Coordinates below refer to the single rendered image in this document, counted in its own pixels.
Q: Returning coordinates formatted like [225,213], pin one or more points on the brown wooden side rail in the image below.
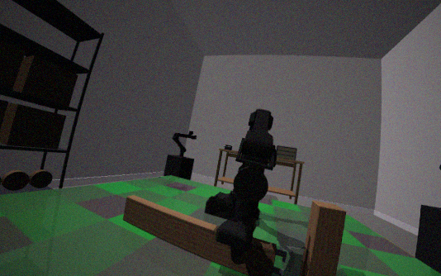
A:
[198,237]

